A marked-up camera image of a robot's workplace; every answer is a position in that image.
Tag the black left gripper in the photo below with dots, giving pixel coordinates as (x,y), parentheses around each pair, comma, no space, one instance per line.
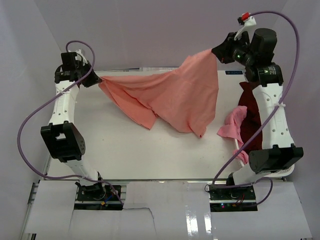
(94,79)

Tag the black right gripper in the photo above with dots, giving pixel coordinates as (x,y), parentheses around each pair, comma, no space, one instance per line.
(223,51)

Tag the salmon pink t shirt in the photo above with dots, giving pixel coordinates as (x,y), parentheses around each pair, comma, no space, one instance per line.
(185,97)

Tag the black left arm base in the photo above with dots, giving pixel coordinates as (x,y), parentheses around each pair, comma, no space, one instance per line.
(102,199)

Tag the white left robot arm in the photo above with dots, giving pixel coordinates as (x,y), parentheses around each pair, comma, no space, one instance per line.
(61,137)

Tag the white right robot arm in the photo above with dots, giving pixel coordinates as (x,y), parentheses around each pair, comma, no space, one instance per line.
(278,151)

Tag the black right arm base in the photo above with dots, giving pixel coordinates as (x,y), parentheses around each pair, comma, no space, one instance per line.
(226,200)

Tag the blue right table label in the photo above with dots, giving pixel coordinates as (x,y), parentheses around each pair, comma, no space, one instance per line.
(233,72)

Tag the dark red t shirt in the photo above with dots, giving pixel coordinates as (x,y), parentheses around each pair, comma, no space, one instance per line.
(252,121)

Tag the light pink t shirt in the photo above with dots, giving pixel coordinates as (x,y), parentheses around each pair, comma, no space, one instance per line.
(232,126)

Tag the white perforated laundry basket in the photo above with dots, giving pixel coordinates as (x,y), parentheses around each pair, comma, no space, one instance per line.
(279,174)

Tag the white paper sheets front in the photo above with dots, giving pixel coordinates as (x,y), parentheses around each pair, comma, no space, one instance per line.
(172,210)

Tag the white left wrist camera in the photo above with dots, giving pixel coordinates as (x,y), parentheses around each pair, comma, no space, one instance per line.
(80,57)

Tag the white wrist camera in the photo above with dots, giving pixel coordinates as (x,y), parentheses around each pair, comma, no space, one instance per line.
(247,22)
(80,57)

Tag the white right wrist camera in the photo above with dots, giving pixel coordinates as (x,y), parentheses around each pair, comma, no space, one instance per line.
(247,22)

